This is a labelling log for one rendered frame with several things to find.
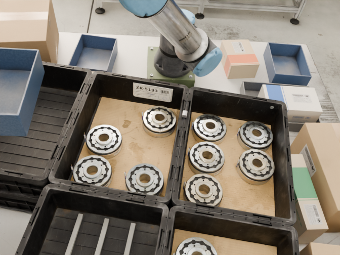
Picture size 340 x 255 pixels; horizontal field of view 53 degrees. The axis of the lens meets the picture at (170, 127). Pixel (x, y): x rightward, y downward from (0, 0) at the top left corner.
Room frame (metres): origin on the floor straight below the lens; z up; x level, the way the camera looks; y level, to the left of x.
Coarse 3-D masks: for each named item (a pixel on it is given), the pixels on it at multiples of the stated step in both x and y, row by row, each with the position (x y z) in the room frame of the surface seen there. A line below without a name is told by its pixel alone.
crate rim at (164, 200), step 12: (96, 72) 0.76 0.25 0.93; (108, 72) 0.76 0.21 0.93; (156, 84) 0.75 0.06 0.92; (168, 84) 0.75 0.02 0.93; (180, 84) 0.75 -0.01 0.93; (84, 96) 0.65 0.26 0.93; (72, 120) 0.56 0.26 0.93; (180, 120) 0.61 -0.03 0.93; (72, 132) 0.52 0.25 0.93; (180, 132) 0.57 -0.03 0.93; (60, 156) 0.45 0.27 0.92; (60, 180) 0.38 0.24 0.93; (168, 180) 0.42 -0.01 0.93; (108, 192) 0.36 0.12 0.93; (120, 192) 0.37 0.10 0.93; (132, 192) 0.37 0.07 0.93; (168, 192) 0.39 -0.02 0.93
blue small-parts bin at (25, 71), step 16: (0, 48) 0.58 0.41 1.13; (0, 64) 0.58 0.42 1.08; (16, 64) 0.59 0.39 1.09; (32, 64) 0.59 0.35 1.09; (0, 80) 0.55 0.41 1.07; (16, 80) 0.55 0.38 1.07; (32, 80) 0.51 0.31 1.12; (0, 96) 0.50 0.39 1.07; (16, 96) 0.50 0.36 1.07; (32, 96) 0.49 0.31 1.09; (0, 112) 0.45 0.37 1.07; (16, 112) 0.46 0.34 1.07; (32, 112) 0.46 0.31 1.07; (0, 128) 0.40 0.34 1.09; (16, 128) 0.40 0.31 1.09
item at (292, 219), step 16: (192, 96) 0.71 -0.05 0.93; (240, 96) 0.74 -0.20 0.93; (288, 144) 0.58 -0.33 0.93; (288, 160) 0.53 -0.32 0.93; (176, 176) 0.43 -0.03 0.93; (288, 176) 0.48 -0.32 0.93; (176, 192) 0.39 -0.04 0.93; (288, 192) 0.43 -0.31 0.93; (208, 208) 0.36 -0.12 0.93; (224, 208) 0.36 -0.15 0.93; (288, 224) 0.35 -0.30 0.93
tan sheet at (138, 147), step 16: (96, 112) 0.68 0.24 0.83; (112, 112) 0.69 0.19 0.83; (128, 112) 0.70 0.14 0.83; (144, 112) 0.71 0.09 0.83; (176, 112) 0.73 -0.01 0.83; (128, 128) 0.64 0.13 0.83; (176, 128) 0.66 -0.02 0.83; (128, 144) 0.58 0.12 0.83; (144, 144) 0.58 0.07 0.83; (160, 144) 0.59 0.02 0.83; (112, 160) 0.51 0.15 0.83; (128, 160) 0.52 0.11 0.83; (144, 160) 0.53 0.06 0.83; (160, 160) 0.54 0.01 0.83; (112, 176) 0.46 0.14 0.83
